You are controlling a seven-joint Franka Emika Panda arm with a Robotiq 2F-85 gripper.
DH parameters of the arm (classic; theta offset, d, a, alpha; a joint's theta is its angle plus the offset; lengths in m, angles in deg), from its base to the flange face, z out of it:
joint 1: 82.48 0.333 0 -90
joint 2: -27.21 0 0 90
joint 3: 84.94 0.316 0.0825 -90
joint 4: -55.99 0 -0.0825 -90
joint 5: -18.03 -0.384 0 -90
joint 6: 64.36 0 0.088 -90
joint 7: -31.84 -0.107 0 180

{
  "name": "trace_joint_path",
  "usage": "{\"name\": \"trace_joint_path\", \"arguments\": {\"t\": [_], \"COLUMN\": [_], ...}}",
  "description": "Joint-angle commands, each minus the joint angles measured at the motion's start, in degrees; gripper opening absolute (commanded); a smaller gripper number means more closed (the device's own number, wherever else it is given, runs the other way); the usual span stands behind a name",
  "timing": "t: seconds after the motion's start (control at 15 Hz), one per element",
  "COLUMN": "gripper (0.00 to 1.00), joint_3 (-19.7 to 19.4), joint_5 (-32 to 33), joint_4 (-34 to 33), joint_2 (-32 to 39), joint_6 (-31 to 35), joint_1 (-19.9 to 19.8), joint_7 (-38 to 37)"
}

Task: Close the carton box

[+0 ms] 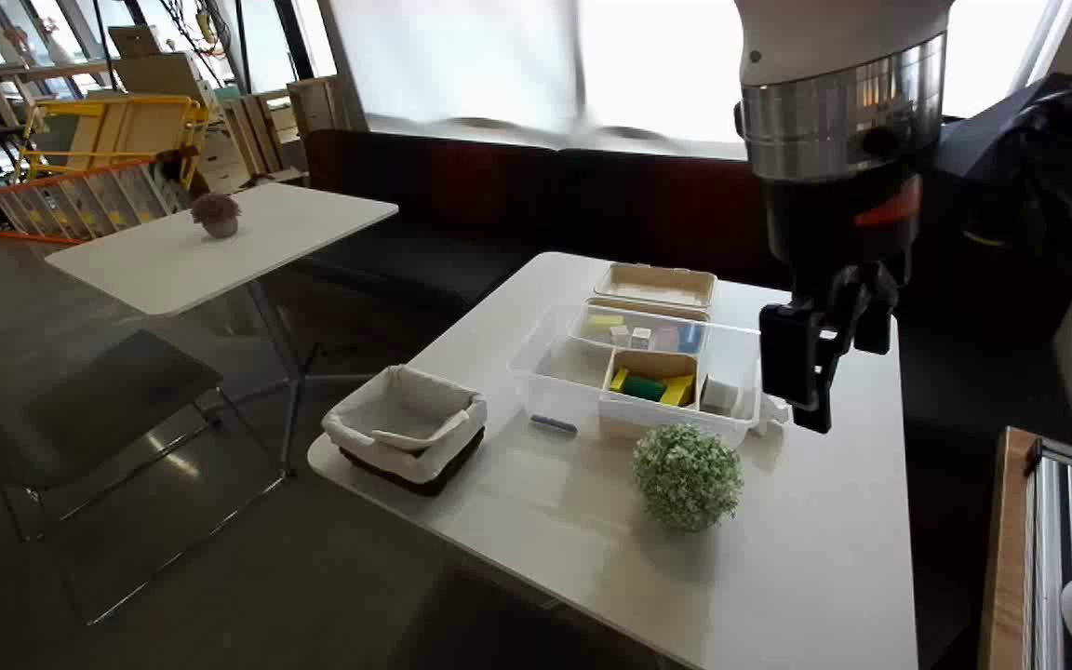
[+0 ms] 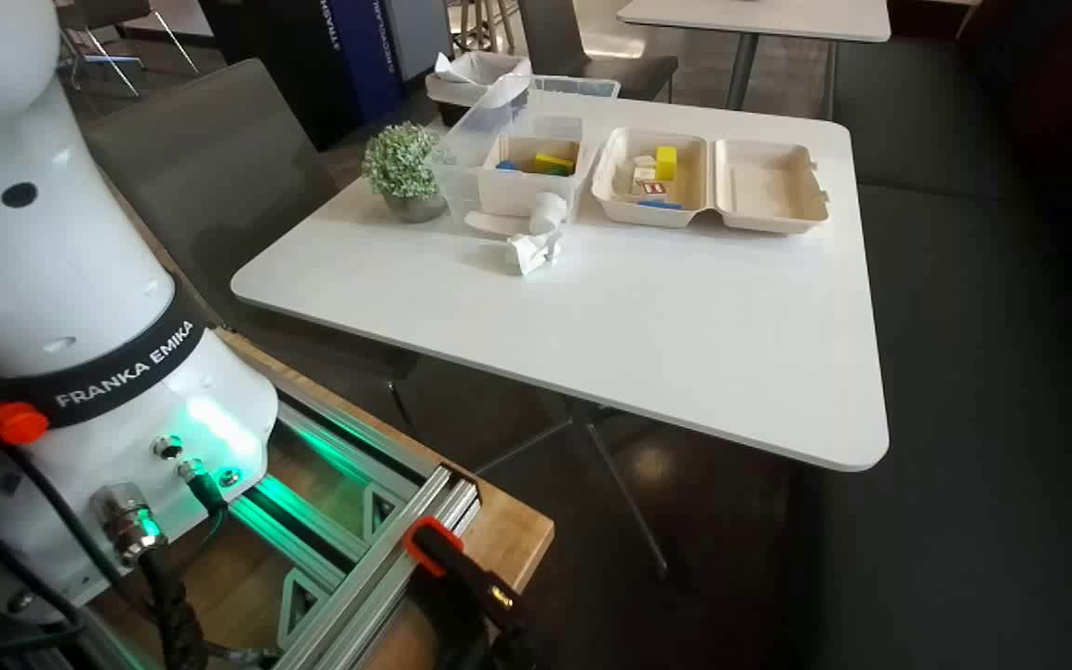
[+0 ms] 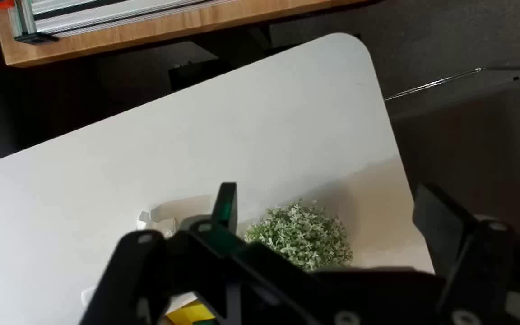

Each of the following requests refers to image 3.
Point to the small green potted plant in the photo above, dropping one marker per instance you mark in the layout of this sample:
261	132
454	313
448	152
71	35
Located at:
302	237

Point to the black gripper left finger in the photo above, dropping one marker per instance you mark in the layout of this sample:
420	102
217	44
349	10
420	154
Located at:
134	272

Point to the aluminium rail frame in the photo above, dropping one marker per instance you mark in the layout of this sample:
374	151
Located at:
91	15

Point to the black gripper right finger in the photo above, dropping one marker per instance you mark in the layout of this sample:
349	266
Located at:
488	272

